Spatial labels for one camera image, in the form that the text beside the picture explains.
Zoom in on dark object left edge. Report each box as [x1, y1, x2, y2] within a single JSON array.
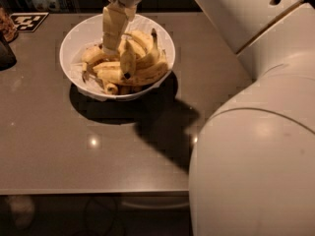
[[0, 32, 17, 70]]

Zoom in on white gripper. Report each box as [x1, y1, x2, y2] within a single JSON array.
[[102, 0, 142, 54]]

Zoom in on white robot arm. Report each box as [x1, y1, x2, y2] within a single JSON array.
[[189, 0, 315, 236]]

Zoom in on snack jar left edge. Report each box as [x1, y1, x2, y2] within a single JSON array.
[[0, 7, 18, 42]]

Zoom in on black white fiducial marker card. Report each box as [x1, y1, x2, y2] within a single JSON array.
[[10, 12, 48, 32]]

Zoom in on yellow banana right upright stem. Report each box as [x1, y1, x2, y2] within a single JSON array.
[[136, 29, 159, 70]]

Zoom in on small banana front left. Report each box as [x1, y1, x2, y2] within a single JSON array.
[[103, 82, 119, 95]]

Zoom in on white bowl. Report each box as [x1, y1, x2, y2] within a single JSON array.
[[59, 15, 175, 101]]

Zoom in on yellow banana back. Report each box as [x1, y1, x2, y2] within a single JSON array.
[[126, 29, 153, 53]]

